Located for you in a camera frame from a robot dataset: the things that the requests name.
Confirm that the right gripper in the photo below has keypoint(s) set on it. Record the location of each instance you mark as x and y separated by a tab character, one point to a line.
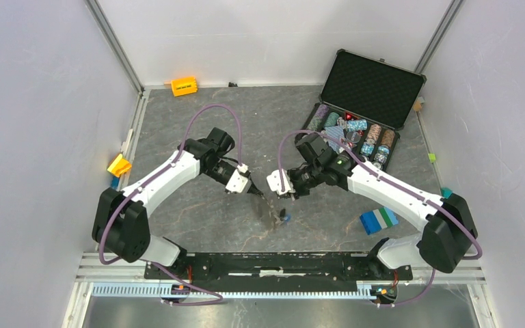
298	192

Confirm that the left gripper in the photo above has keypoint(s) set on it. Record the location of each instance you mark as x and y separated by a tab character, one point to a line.
253	188

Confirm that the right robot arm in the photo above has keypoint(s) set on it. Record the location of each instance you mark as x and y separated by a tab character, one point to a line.
446	233

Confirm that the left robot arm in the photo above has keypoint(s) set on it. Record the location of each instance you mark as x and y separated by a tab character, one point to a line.
121	221

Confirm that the blue green brick stack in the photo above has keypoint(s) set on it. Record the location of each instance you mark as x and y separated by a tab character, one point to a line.
376	220

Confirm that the black poker chip case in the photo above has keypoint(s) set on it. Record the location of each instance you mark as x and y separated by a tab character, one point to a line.
365	102

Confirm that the orange toy block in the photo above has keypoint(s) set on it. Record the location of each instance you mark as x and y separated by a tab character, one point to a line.
184	86

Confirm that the yellow orange block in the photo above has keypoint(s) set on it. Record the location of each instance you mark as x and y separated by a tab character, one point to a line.
119	166

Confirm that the small blue block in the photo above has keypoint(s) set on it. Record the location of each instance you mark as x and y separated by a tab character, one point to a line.
115	181

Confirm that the teal cube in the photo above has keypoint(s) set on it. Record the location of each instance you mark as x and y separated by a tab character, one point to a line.
446	192

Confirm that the tan cube by case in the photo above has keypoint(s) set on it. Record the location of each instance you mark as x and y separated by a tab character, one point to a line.
418	105

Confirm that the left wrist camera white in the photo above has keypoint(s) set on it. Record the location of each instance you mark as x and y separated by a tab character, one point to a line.
239	181

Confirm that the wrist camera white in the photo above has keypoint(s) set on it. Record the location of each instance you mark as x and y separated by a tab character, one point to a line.
279	183
239	181

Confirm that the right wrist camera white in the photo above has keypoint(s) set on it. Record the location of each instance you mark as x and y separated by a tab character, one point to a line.
279	183

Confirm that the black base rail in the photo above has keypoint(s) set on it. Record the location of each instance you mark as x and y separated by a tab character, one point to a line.
331	271

